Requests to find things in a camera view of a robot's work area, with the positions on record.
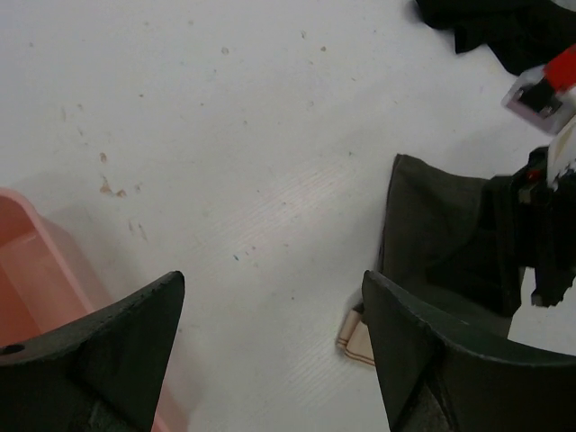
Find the olive underwear beige waistband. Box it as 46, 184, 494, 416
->
337, 155, 523, 374

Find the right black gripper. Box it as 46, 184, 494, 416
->
479, 147, 575, 315

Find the black underwear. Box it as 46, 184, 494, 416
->
416, 0, 575, 76

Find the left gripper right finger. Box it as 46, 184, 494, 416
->
362, 271, 575, 431

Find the pink compartment tray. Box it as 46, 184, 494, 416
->
1, 189, 186, 431

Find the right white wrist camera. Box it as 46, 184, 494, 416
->
502, 46, 575, 189

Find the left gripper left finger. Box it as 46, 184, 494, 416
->
1, 271, 185, 431

